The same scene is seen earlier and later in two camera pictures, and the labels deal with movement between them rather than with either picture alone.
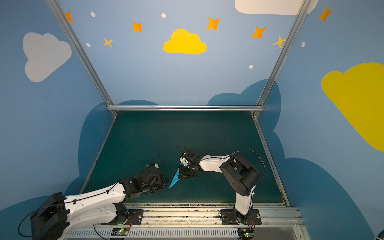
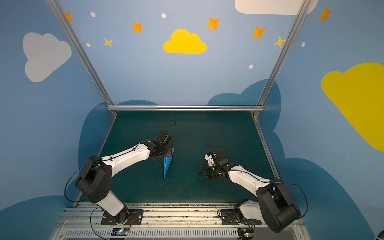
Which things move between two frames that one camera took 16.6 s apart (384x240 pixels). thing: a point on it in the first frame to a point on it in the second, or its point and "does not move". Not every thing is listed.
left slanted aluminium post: x=81 y=52 does not move
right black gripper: x=186 y=170 to x=208 y=172
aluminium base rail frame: x=202 y=221 does not move
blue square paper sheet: x=176 y=179 to x=166 y=163
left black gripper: x=160 y=180 to x=167 y=148
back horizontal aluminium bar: x=186 y=108 does not move
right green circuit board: x=245 y=233 does not move
